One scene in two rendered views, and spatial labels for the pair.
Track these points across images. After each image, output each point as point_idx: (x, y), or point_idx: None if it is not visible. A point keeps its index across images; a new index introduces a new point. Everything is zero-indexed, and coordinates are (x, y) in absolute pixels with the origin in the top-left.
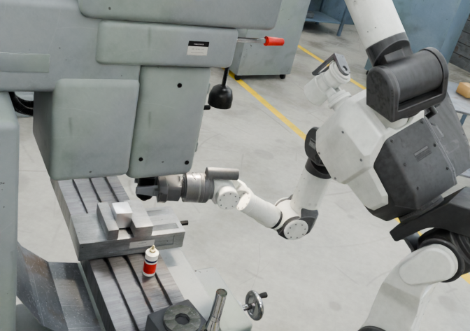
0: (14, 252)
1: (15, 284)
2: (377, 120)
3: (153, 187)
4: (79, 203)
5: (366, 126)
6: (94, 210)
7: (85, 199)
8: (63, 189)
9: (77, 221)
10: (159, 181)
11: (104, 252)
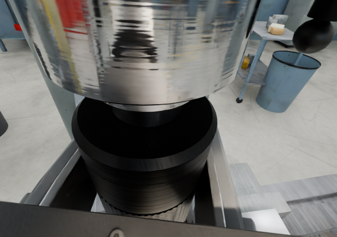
0: None
1: (29, 46)
2: None
3: (45, 174)
4: (309, 197)
5: None
6: (303, 219)
7: (328, 208)
8: (329, 178)
9: (234, 169)
10: (29, 206)
11: (188, 217)
